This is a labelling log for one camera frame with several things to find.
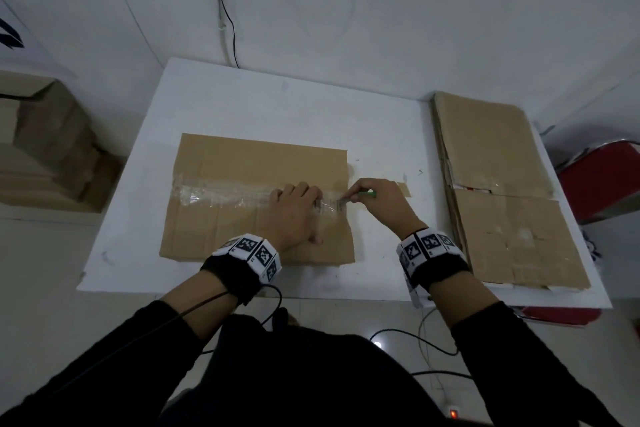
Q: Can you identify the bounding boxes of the person's left hand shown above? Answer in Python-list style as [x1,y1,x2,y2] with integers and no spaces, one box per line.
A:
[269,182,325,252]

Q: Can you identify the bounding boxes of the person's right hand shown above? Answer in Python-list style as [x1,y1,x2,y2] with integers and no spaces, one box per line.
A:
[345,177,429,238]

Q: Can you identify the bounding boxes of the green handled knife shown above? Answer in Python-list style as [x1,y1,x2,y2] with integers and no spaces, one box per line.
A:
[337,190,377,207]

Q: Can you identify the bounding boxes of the stack of boxes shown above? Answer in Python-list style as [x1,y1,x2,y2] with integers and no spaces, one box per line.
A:
[0,141,121,215]

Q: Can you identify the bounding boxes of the person's left forearm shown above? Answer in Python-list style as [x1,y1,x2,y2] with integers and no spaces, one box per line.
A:
[0,271,239,427]

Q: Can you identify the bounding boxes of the person's right forearm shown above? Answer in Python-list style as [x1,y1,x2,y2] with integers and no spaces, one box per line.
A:
[429,274,623,427]

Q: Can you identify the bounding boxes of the person's black trouser legs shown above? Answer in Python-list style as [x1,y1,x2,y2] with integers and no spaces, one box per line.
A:
[159,309,481,427]

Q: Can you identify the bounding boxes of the black marker wrist band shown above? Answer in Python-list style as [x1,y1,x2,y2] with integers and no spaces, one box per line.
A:
[396,227,472,310]
[199,234,283,306]

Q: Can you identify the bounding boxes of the white table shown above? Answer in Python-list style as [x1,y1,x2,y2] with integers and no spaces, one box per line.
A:
[75,57,613,310]

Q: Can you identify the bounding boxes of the red chair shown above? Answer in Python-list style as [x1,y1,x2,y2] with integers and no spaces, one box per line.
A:
[519,139,640,330]

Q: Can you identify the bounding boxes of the white recycling symbol sign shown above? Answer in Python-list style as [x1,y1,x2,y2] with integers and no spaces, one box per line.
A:
[0,0,66,72]

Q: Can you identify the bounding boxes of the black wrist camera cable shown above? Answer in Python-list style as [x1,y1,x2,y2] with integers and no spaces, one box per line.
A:
[369,329,473,380]
[179,284,283,332]

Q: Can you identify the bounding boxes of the white wall cable conduit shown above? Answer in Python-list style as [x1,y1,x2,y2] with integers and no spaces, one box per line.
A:
[207,0,236,67]

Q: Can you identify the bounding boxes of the thin black wall cable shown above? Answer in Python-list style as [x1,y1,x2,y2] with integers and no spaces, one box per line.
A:
[219,0,240,68]

